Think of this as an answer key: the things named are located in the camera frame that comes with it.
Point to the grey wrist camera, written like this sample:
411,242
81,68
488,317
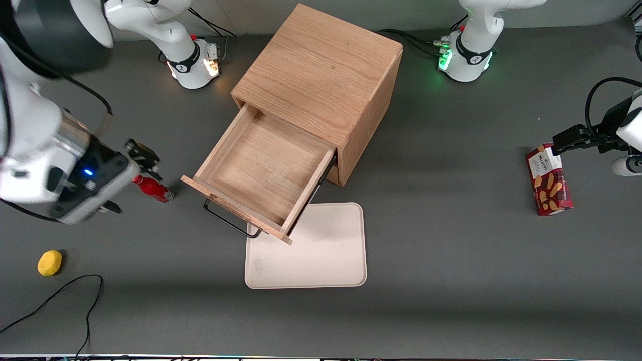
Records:
627,166
80,210

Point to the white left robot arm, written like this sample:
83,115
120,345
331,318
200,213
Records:
471,55

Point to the red cookie box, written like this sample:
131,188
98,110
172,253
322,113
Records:
549,185

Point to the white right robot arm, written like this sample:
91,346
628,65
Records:
25,125

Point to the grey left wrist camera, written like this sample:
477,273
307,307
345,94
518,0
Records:
627,166

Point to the yellow lemon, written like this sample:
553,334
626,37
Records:
49,263

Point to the wooden drawer cabinet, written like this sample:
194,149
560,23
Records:
326,65

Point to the cream plastic tray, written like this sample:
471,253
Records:
326,250

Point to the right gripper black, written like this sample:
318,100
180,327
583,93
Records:
106,165

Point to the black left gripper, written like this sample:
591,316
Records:
605,138

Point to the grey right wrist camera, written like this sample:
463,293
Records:
80,210

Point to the red cola bottle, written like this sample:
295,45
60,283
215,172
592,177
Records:
153,188

